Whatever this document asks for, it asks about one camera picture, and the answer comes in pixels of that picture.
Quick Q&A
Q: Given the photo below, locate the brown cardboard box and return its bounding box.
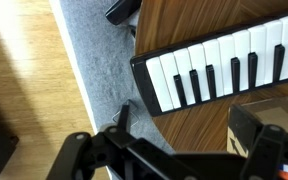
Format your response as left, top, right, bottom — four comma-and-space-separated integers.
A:
227, 96, 288, 157

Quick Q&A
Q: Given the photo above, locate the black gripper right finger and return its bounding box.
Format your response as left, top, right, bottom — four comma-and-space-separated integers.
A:
230, 103, 288, 180

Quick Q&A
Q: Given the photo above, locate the black and white piano keyboard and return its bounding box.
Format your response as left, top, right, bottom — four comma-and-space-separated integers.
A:
130, 11, 288, 116

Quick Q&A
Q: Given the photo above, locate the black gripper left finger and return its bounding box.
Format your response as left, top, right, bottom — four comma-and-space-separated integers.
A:
46, 103, 172, 180

